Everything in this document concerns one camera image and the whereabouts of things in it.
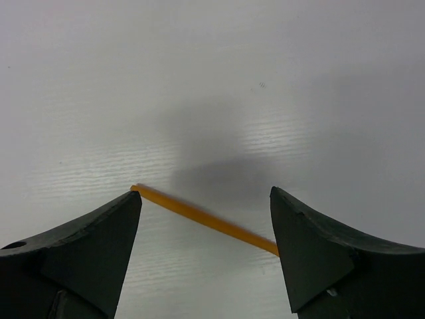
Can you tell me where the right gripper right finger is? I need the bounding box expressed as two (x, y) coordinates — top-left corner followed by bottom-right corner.
(270, 187), (424, 318)

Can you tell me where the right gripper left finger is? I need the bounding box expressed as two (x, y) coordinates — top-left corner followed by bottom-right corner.
(1, 191), (142, 318)

